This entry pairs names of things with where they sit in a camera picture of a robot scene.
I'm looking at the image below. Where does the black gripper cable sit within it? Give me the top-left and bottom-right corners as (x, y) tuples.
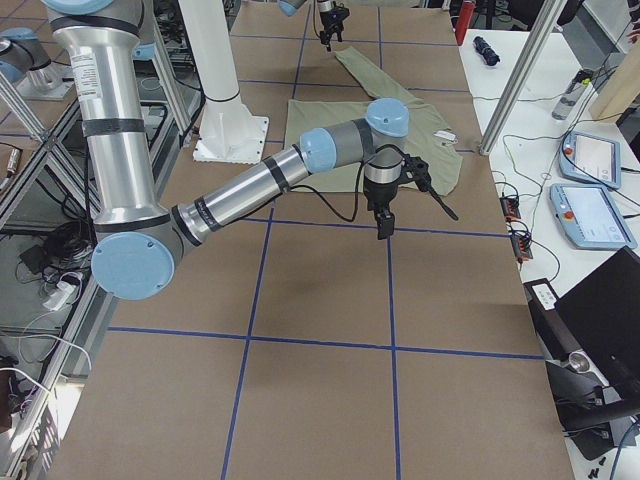
(289, 144), (459, 224)

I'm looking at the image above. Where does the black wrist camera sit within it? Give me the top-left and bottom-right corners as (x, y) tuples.
(398, 155), (432, 192)

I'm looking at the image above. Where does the black laptop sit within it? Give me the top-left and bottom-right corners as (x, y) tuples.
(523, 245), (640, 461)

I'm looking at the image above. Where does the white red Miniso hang tag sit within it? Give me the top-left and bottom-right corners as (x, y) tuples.
(434, 130), (458, 144)

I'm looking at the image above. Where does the near blue teach pendant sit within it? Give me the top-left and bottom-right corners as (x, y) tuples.
(549, 183), (638, 251)

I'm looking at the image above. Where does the clear water bottle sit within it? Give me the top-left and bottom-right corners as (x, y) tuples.
(551, 69), (594, 120)

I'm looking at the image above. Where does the far blue teach pendant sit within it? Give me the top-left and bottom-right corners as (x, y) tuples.
(558, 131), (621, 190)

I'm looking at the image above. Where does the red cylinder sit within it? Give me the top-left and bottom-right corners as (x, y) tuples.
(454, 0), (475, 46)

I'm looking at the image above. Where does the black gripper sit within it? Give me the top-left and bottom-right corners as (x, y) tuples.
(320, 5), (348, 52)
(363, 180), (398, 240)

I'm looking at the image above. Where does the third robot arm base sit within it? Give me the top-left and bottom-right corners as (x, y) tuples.
(1, 27), (73, 101)

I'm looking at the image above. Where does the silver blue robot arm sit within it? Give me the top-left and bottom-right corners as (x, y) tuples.
(47, 1), (410, 300)
(277, 0), (350, 52)

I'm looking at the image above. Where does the green long-sleeve shirt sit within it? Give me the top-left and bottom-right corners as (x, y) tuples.
(285, 47), (462, 196)

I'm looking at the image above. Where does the blue teach pendant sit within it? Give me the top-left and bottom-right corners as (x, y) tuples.
(558, 131), (621, 190)
(549, 183), (638, 251)

